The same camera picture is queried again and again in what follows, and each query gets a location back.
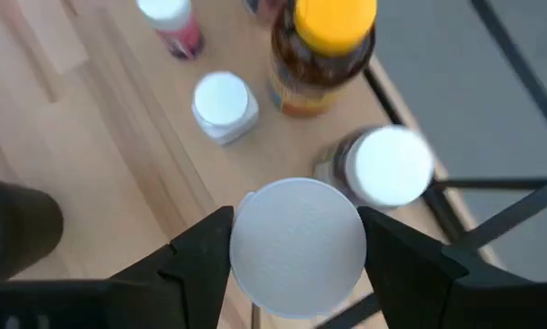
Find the small pink bottle white cap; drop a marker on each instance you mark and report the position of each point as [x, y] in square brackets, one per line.
[177, 27]

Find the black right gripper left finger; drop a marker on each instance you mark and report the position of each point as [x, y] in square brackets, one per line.
[200, 274]

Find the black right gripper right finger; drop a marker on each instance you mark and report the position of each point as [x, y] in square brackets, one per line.
[405, 283]

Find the clear jar green label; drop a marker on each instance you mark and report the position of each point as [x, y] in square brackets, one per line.
[387, 164]

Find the small clear bottle white cap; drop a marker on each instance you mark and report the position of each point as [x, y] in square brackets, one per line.
[223, 105]

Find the wooden shelf black metal frame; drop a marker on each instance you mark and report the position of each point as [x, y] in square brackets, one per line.
[277, 151]

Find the green potted plant black pot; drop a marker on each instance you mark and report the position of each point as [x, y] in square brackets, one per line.
[17, 228]

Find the brown bottle yellow cap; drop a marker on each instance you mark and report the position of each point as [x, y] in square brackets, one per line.
[323, 45]

